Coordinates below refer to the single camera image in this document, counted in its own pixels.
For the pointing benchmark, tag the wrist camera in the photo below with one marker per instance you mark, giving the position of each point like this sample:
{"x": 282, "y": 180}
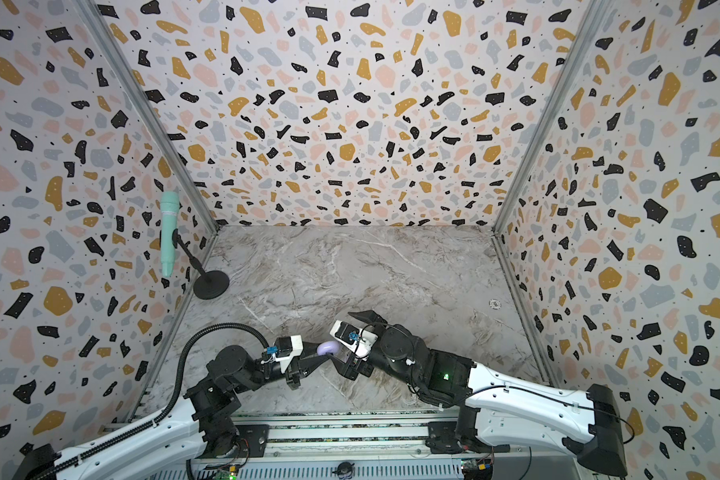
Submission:
{"x": 359, "y": 340}
{"x": 284, "y": 350}

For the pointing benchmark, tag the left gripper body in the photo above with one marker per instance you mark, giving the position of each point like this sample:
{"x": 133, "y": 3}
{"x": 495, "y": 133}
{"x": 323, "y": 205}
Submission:
{"x": 292, "y": 377}

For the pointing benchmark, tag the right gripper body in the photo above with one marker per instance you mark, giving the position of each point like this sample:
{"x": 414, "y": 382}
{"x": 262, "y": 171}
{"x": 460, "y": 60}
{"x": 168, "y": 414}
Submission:
{"x": 353, "y": 358}

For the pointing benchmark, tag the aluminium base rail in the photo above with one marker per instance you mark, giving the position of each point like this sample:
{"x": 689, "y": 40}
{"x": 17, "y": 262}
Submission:
{"x": 382, "y": 445}

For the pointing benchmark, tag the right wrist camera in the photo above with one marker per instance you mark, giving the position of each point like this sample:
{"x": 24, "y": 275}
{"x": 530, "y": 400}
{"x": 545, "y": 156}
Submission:
{"x": 359, "y": 340}

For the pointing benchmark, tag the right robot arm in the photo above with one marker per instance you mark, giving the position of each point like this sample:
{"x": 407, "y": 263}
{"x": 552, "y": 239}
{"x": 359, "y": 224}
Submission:
{"x": 494, "y": 408}

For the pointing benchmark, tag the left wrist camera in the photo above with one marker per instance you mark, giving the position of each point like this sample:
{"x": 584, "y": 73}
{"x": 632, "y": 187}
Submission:
{"x": 284, "y": 350}

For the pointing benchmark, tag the black microphone stand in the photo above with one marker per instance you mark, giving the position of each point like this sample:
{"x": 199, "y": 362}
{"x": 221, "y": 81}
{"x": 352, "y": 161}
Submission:
{"x": 209, "y": 284}

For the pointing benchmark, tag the purple earbud charging case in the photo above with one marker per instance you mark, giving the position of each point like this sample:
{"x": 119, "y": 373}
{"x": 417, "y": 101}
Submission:
{"x": 328, "y": 348}

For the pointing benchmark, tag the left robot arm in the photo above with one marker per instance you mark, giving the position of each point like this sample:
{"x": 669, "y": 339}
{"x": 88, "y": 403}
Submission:
{"x": 194, "y": 421}

